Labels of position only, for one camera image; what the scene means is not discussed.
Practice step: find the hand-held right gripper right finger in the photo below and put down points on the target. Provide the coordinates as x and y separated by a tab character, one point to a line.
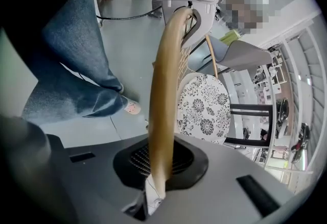
219	182

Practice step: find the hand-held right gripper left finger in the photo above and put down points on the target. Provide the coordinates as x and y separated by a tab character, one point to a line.
97	182

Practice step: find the wooden wicker chair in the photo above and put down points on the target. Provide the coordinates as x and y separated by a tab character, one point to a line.
163	90

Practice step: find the green box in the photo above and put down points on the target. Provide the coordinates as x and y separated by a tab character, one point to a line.
230	36

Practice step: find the grey table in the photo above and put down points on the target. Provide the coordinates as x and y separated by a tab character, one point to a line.
242	55

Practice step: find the floral round seat cushion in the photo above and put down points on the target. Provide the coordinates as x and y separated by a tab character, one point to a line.
204	108

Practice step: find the person's pink shoe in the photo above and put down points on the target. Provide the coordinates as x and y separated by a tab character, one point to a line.
132	108

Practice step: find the person's leg in blue jeans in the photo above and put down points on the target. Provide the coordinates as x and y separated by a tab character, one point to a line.
71	100
76	34

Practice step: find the white shelving unit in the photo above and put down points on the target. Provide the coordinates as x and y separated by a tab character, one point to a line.
288	105

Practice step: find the black frame chair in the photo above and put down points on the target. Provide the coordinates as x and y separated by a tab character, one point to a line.
251	110

